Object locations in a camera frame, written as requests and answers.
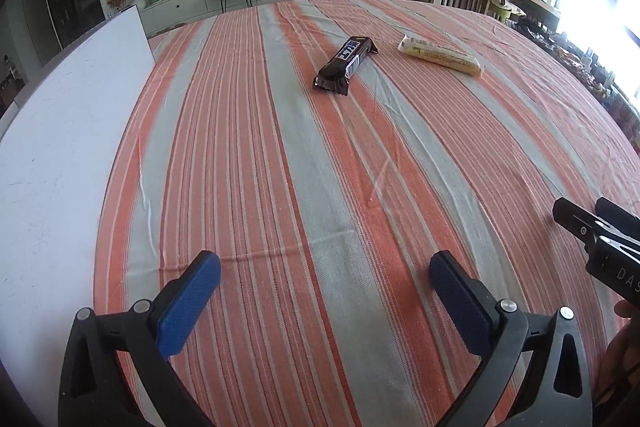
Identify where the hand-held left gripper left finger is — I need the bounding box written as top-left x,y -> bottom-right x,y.
57,250 -> 222,427

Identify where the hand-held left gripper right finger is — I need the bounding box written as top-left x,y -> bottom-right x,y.
429,250 -> 594,427

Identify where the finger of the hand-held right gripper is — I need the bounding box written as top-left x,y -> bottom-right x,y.
594,197 -> 640,254
552,197 -> 607,249

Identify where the yellow wafer packet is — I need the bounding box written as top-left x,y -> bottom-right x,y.
397,34 -> 483,78

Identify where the dark brown chocolate bar packet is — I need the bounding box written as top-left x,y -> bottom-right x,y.
313,36 -> 380,97

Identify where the person's right hand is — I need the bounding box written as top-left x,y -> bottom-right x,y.
594,298 -> 640,408

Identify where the row of items on windowsill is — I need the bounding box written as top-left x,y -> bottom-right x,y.
515,16 -> 640,135

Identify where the orange striped tablecloth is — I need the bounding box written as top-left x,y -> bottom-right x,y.
92,0 -> 640,427

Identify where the white board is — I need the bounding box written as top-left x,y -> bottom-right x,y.
0,4 -> 156,408

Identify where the yellow green container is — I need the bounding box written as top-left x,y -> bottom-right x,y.
487,0 -> 525,26

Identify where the dark wooden table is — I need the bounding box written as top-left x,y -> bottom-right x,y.
492,0 -> 562,34

